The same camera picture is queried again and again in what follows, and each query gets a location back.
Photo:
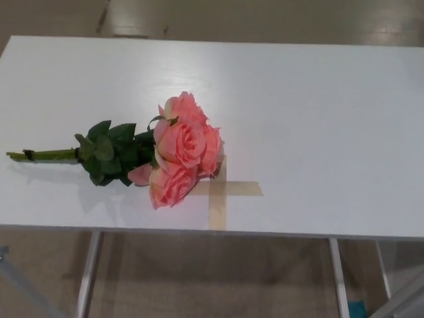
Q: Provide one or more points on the short beige tape strip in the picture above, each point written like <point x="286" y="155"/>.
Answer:
<point x="245" y="188"/>

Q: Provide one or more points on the long beige tape strip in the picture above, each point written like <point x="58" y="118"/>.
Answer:
<point x="218" y="212"/>

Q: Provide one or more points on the thin white table leg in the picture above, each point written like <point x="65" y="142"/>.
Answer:
<point x="382" y="265"/>

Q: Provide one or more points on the teal object on floor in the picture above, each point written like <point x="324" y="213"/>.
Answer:
<point x="357" y="309"/>

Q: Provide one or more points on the grey metal frame bar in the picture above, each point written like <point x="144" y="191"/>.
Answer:
<point x="23" y="285"/>
<point x="401" y="298"/>

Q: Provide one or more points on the pink rose bouquet green stems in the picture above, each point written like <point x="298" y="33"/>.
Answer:
<point x="179" y="142"/>

